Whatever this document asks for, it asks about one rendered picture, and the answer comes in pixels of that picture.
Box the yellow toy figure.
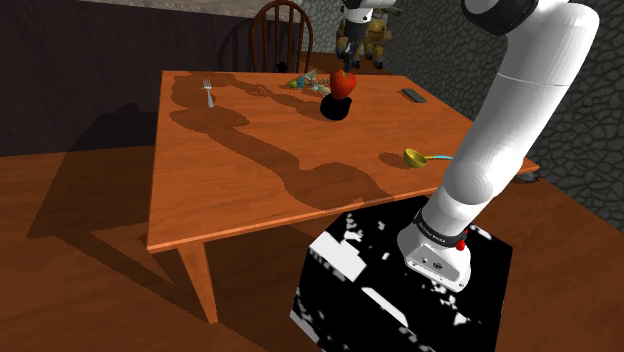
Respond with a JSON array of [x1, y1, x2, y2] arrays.
[[335, 8, 394, 70]]

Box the red strawberry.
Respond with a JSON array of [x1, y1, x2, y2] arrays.
[[329, 69, 358, 102]]

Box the colourful toy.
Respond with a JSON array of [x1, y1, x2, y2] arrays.
[[285, 69, 333, 97]]

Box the dark wooden chair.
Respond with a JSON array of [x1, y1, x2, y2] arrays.
[[250, 0, 315, 75]]

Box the dark grey remote control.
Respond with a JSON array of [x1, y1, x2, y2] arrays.
[[400, 88, 428, 105]]

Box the silver fork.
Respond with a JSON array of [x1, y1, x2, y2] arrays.
[[202, 78, 217, 109]]

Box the wooden table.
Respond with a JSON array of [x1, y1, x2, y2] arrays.
[[146, 69, 540, 326]]

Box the black and white robot stand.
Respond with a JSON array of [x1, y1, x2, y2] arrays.
[[289, 194, 514, 352]]

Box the yellow ladle with blue handle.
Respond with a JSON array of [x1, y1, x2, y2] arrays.
[[402, 147, 455, 170]]

